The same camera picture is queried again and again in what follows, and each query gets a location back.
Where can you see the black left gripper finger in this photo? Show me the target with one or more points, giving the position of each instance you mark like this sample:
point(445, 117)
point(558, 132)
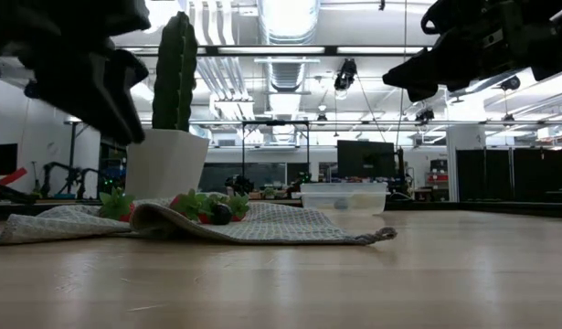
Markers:
point(88, 100)
point(132, 68)

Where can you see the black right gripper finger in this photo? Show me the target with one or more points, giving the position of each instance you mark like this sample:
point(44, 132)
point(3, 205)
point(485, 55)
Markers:
point(422, 71)
point(421, 94)

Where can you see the dark toy plum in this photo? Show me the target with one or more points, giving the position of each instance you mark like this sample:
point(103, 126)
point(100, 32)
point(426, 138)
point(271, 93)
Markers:
point(221, 215)

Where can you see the clear plastic tupperware container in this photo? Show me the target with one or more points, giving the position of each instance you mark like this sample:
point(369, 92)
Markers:
point(321, 201)

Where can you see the green cactus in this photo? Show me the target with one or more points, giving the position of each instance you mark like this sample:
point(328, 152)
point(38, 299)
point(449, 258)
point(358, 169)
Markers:
point(173, 68)

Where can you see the dark equipment rack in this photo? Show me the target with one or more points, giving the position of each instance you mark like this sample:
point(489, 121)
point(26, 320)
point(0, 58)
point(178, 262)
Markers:
point(111, 169)

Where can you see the black background robot arms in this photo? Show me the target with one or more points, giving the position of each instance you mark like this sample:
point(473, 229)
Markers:
point(81, 180)

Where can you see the rack with red boxes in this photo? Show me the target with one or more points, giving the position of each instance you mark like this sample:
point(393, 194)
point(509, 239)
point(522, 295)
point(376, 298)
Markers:
point(438, 178)

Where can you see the black monitor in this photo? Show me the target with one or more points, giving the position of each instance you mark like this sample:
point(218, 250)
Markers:
point(365, 160)

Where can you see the white plant pot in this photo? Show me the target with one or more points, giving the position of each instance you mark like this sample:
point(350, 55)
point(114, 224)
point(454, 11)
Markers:
point(166, 164)

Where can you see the red bar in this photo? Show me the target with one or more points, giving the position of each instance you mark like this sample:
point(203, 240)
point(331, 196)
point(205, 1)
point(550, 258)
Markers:
point(13, 176)

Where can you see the black room partitions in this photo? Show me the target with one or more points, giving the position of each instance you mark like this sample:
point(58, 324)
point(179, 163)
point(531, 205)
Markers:
point(513, 173)

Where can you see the grey waffle cloth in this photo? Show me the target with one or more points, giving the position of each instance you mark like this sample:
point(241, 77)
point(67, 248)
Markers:
point(285, 224)

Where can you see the black ceiling camera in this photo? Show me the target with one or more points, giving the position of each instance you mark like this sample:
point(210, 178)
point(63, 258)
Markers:
point(510, 83)
point(345, 73)

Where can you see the black wall screen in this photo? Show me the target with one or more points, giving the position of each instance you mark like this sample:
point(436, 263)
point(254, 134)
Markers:
point(2, 160)

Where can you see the black aluminium table frame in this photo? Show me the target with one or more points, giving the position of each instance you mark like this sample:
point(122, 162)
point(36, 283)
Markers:
point(490, 208)

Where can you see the thin black frame stand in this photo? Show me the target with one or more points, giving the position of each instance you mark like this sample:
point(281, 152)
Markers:
point(276, 123)

